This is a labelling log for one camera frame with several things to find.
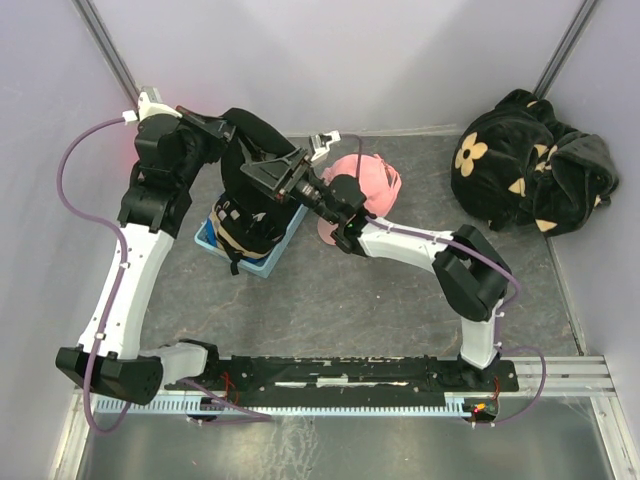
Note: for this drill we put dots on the right corner aluminium post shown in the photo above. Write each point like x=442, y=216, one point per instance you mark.
x=566, y=45

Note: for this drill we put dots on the black floral plush blanket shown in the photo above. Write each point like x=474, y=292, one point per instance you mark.
x=518, y=165

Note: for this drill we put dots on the aluminium rail frame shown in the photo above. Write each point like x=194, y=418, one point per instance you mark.
x=579, y=374

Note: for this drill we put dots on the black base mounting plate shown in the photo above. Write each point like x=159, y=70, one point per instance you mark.
x=351, y=381

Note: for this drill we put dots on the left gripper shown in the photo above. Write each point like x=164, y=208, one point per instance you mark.
x=217, y=127

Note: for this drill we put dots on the corner aluminium post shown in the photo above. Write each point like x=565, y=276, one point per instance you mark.
x=115, y=61
x=566, y=45

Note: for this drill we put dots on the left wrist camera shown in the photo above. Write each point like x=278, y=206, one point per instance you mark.
x=149, y=104

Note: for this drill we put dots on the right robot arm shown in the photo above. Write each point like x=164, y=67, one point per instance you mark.
x=353, y=195

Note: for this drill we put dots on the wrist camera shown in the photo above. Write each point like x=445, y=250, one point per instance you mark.
x=320, y=145
x=149, y=104

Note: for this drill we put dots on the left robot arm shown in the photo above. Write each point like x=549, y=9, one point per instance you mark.
x=172, y=147

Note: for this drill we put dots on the black baseball cap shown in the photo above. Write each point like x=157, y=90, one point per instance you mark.
x=254, y=142

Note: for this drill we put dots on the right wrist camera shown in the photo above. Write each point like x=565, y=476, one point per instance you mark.
x=320, y=145

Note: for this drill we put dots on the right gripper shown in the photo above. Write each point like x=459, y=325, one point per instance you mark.
x=276, y=178

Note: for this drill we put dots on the left corner aluminium post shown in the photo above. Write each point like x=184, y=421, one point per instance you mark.
x=115, y=61

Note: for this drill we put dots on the black and tan hat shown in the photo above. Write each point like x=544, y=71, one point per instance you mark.
x=240, y=234

